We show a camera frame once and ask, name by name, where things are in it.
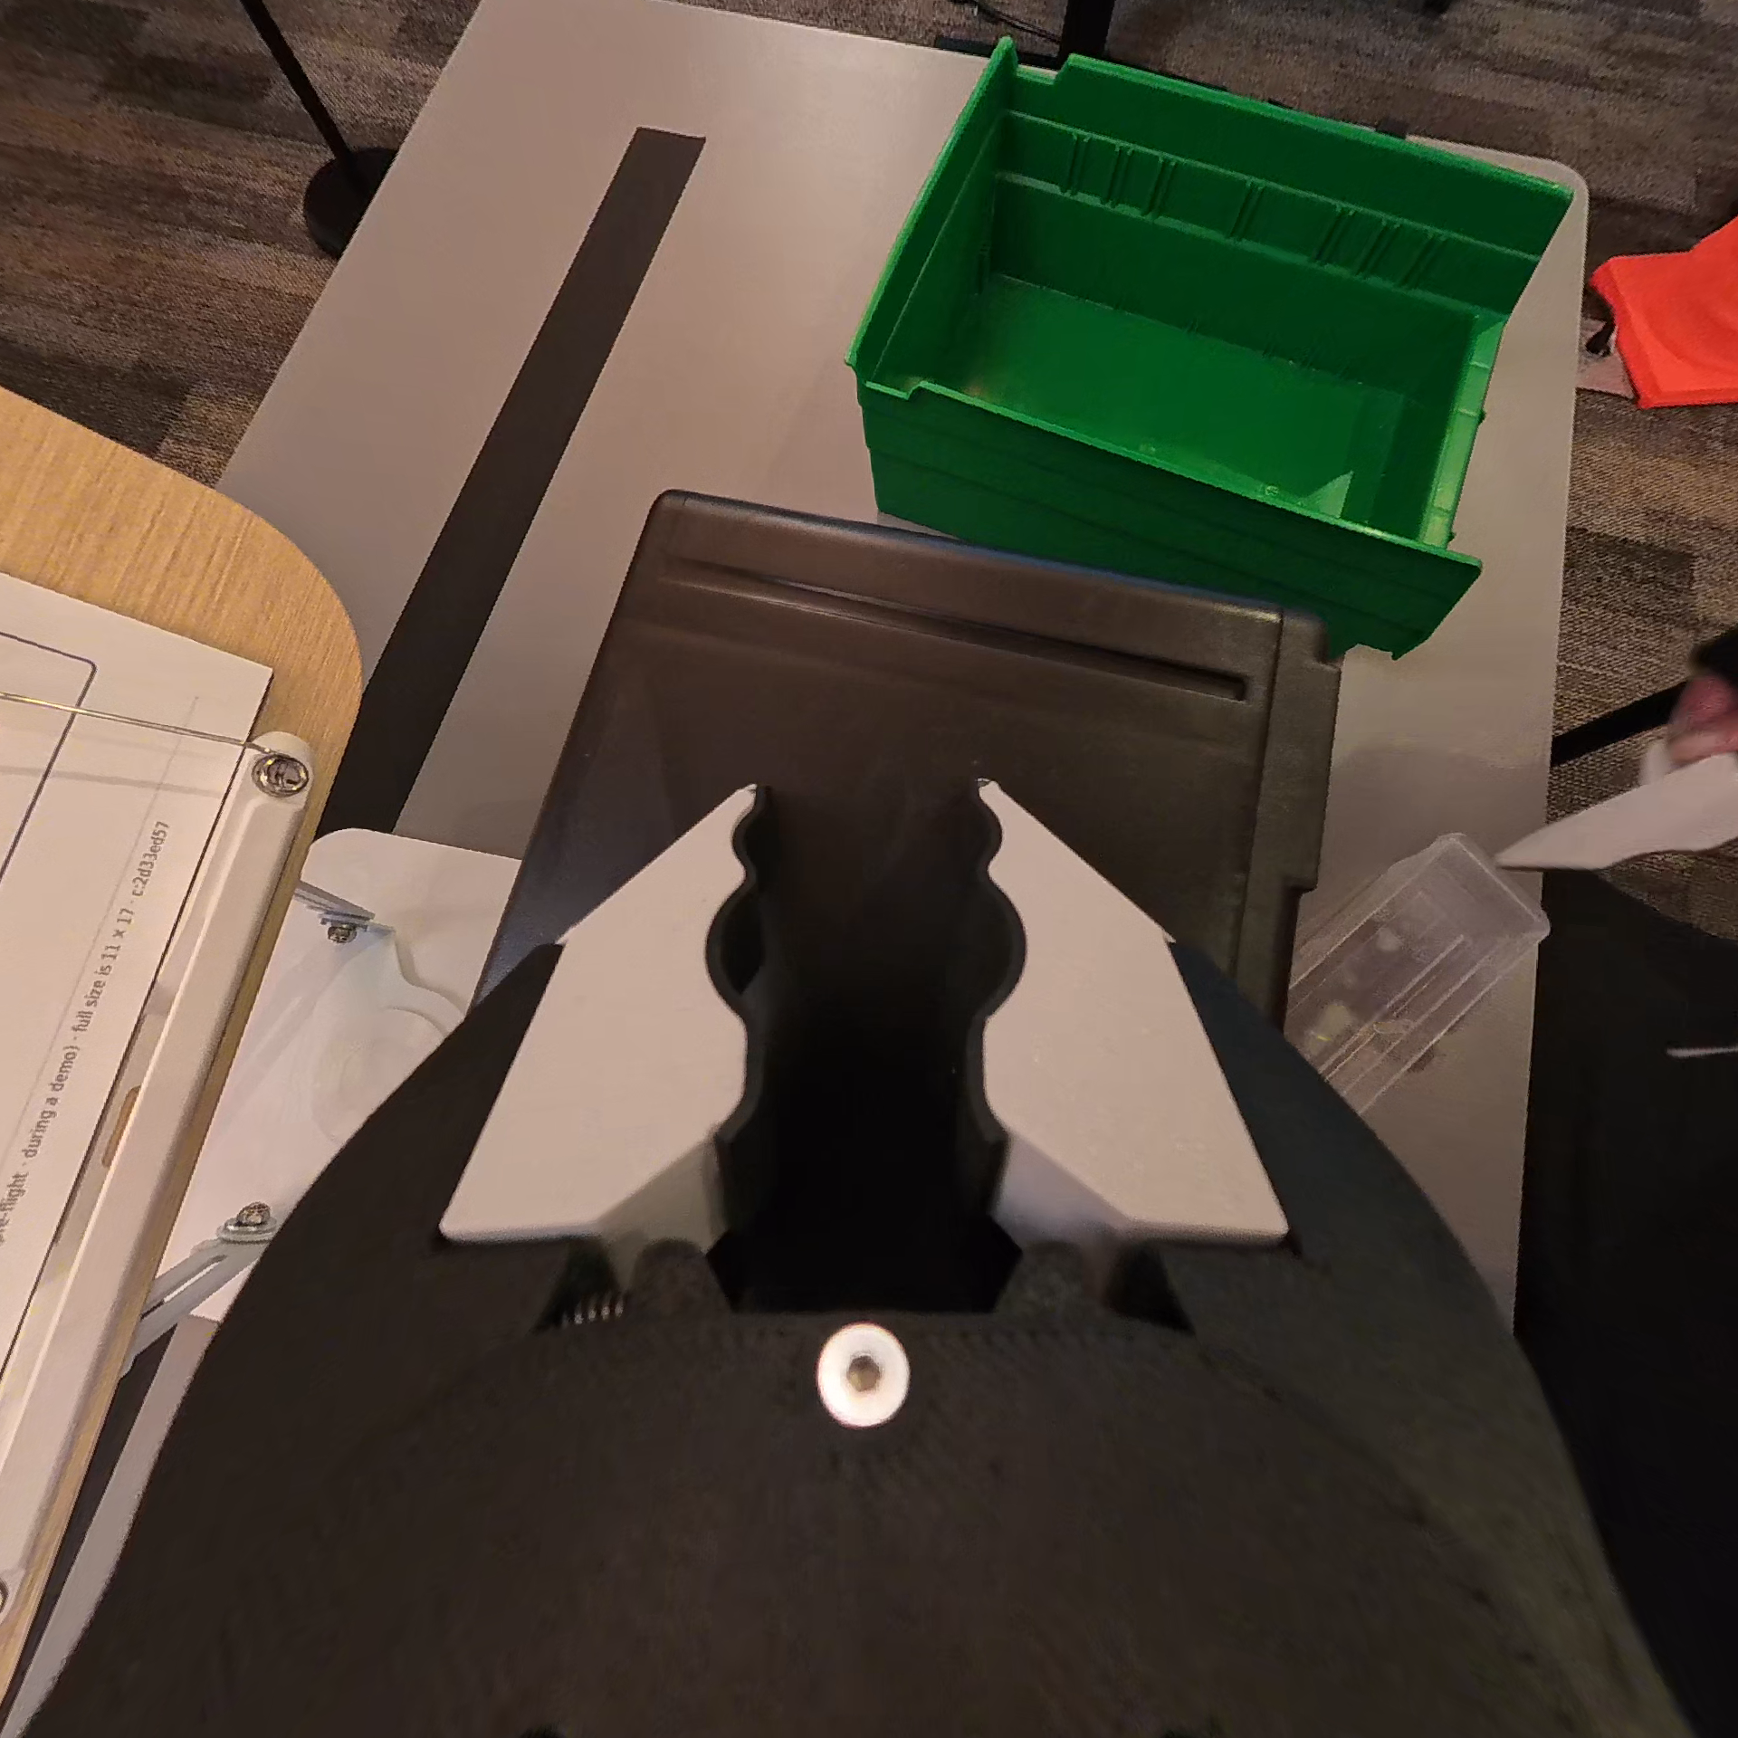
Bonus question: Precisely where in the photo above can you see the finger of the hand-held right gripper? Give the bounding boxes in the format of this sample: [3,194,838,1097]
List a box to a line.
[1494,754,1738,874]

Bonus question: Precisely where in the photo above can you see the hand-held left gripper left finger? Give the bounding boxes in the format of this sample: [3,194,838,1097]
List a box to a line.
[437,785,775,1286]

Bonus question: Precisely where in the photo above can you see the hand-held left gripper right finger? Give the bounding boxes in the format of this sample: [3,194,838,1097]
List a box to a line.
[975,777,1291,1310]

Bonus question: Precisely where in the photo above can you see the clear plastic drawer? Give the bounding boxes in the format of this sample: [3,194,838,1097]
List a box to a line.
[1282,831,1553,1105]

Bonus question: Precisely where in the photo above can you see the black drawer cabinet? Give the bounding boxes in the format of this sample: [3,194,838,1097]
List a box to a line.
[478,491,1344,1312]

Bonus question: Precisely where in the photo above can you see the green plastic bin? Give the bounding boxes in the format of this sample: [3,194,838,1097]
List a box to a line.
[845,36,1575,664]

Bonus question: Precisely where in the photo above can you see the person's right hand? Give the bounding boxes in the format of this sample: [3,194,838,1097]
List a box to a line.
[1668,651,1738,772]

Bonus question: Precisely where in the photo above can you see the white stand base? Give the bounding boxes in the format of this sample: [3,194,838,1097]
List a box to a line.
[136,824,535,1387]

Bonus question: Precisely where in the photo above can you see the red object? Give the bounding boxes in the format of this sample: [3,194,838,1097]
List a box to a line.
[1587,208,1738,412]

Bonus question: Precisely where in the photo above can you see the illustrated instruction poster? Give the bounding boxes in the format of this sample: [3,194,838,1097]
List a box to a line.
[0,570,282,1360]

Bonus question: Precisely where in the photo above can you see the long black tape strip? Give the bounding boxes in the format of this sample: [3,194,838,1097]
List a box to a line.
[356,126,709,834]

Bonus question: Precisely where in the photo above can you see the instruction sheet on wooden stand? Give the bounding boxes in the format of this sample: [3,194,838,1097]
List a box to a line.
[0,388,371,1651]

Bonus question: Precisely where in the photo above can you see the black stanchion post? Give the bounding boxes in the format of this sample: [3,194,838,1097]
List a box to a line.
[237,0,400,261]

